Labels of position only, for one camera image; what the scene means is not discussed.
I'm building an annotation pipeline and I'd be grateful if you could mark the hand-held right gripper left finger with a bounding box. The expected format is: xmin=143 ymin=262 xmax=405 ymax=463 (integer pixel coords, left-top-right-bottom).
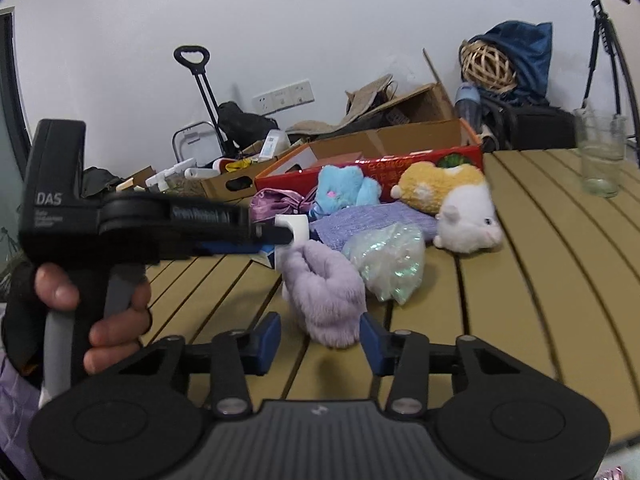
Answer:
xmin=117 ymin=311 xmax=282 ymax=418

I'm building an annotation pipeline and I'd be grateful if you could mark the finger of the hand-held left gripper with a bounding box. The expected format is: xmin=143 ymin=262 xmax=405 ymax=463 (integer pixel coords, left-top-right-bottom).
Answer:
xmin=192 ymin=240 xmax=277 ymax=258
xmin=167 ymin=201 xmax=297 ymax=257

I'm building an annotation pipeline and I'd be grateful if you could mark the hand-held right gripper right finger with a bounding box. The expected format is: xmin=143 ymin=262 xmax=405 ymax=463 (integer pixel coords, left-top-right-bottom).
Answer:
xmin=360 ymin=312 xmax=523 ymax=418

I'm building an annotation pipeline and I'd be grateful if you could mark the purple fluffy plush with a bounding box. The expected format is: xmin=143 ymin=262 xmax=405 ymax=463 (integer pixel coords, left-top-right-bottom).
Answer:
xmin=281 ymin=239 xmax=367 ymax=350

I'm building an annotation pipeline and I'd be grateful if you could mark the iridescent sequin pouch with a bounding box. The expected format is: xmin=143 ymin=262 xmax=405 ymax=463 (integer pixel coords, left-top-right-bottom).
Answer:
xmin=342 ymin=222 xmax=427 ymax=306

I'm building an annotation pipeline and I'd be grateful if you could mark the yellow and white hamster plush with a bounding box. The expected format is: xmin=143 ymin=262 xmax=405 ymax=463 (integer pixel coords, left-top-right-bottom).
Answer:
xmin=390 ymin=162 xmax=503 ymax=253

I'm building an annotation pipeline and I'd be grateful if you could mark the red cardboard box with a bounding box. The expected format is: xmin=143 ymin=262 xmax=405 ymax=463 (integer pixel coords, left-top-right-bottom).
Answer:
xmin=254 ymin=119 xmax=485 ymax=207

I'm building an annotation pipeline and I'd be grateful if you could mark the person's left forearm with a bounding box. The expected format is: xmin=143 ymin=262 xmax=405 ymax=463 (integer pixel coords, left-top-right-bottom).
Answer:
xmin=0 ymin=260 xmax=51 ymax=480

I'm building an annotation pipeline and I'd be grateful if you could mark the person's left hand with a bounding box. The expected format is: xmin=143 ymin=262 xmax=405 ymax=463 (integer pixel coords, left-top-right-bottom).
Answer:
xmin=34 ymin=263 xmax=153 ymax=377

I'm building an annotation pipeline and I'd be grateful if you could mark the small brown cardboard box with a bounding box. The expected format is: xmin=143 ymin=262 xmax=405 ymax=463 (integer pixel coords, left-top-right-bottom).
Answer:
xmin=200 ymin=152 xmax=301 ymax=202

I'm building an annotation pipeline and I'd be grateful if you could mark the dark cloth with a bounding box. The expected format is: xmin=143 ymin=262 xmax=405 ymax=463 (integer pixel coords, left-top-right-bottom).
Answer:
xmin=81 ymin=166 xmax=125 ymax=200

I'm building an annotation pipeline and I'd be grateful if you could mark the pink satin scrunchie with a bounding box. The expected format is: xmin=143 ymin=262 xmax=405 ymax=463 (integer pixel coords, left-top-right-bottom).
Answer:
xmin=249 ymin=187 xmax=318 ymax=223

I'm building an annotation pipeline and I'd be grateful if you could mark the white plastic bottle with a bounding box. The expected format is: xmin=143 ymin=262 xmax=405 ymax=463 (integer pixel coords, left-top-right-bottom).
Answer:
xmin=145 ymin=157 xmax=221 ymax=192

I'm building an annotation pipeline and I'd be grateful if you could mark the clear plastic container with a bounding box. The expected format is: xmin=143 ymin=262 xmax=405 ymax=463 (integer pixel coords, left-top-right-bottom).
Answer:
xmin=172 ymin=121 xmax=227 ymax=170

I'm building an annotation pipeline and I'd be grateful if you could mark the white paper packet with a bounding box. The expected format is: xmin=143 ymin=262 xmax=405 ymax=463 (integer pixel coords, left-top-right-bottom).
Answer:
xmin=259 ymin=129 xmax=292 ymax=162

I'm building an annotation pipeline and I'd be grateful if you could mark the small black bag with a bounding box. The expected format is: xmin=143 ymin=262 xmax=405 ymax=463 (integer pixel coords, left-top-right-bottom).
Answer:
xmin=217 ymin=101 xmax=280 ymax=150

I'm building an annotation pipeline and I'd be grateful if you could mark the purple knitted cloth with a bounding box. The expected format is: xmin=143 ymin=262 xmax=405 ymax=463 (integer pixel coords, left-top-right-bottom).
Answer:
xmin=309 ymin=202 xmax=441 ymax=253

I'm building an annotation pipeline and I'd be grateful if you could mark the blue plush toy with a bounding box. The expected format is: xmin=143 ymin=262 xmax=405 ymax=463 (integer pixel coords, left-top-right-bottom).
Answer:
xmin=315 ymin=164 xmax=382 ymax=211

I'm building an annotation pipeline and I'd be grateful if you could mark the beige burlap bag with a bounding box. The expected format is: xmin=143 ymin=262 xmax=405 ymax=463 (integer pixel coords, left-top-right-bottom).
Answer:
xmin=286 ymin=74 xmax=398 ymax=142

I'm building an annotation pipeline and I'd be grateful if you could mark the brown open cardboard box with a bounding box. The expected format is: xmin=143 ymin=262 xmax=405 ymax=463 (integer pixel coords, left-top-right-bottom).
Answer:
xmin=345 ymin=49 xmax=458 ymax=137

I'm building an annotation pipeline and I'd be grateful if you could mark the blue water bottle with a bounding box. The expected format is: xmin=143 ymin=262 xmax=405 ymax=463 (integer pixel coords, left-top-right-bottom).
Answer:
xmin=454 ymin=82 xmax=483 ymax=133

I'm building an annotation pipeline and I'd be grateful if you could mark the large black bag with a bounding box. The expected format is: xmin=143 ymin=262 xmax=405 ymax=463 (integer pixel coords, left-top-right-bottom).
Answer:
xmin=480 ymin=97 xmax=581 ymax=152

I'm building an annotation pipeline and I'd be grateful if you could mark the clear glass cup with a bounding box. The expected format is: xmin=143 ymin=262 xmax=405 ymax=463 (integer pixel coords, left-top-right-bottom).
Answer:
xmin=574 ymin=107 xmax=628 ymax=199

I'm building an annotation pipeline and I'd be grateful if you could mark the woven wicker ball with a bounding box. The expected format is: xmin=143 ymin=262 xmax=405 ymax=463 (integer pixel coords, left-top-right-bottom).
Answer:
xmin=460 ymin=39 xmax=517 ymax=95

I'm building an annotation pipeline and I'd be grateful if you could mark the dark blue cloth bag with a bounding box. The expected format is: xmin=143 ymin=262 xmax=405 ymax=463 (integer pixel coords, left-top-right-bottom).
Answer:
xmin=460 ymin=20 xmax=555 ymax=106

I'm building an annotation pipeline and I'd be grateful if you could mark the dark door frame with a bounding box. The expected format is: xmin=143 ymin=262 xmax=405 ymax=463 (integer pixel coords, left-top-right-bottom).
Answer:
xmin=0 ymin=6 xmax=32 ymax=176

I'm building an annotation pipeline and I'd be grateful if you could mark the black trolley handle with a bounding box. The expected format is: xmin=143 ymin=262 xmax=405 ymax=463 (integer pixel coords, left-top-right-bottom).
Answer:
xmin=173 ymin=46 xmax=237 ymax=157

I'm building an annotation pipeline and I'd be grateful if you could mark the white wall socket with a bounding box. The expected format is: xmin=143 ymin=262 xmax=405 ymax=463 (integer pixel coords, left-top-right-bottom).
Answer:
xmin=251 ymin=79 xmax=316 ymax=114

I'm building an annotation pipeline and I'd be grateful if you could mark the black camera tripod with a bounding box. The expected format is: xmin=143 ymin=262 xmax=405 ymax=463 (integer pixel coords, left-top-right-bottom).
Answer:
xmin=579 ymin=0 xmax=640 ymax=141

